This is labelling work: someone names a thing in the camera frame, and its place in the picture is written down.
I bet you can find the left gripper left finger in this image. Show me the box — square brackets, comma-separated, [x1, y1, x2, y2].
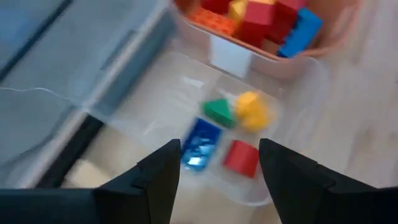
[94, 138, 182, 224]

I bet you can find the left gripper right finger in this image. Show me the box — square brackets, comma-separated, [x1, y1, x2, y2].
[258, 138, 379, 224]

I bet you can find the small red block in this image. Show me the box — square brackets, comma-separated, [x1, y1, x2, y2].
[222, 139, 261, 179]

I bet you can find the small blue building brick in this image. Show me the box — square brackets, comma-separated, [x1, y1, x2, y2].
[180, 117, 223, 172]

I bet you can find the natural wooden block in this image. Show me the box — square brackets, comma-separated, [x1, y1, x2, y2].
[61, 157, 113, 189]

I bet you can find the small yellow block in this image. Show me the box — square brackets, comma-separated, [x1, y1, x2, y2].
[234, 90, 271, 133]

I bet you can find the green triangular block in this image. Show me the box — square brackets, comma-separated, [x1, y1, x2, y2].
[201, 98, 237, 129]

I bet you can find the large blue building brick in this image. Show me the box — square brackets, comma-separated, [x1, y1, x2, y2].
[275, 6, 324, 59]

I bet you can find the large red wooden block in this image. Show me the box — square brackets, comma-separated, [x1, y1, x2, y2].
[200, 0, 233, 15]
[264, 0, 308, 45]
[234, 1, 278, 49]

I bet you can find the large orange building brick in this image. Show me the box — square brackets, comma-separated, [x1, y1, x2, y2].
[188, 6, 239, 37]

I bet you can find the large yellow block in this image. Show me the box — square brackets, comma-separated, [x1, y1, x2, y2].
[228, 0, 249, 22]

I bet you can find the clear plastic container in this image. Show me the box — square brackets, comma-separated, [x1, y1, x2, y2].
[86, 40, 330, 208]

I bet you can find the white label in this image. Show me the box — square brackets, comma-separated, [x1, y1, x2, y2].
[208, 34, 252, 78]

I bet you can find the orange plastic bin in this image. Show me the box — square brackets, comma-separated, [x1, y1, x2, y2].
[174, 0, 363, 82]

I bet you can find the black metal table frame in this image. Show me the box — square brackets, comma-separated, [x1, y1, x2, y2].
[35, 114, 105, 189]

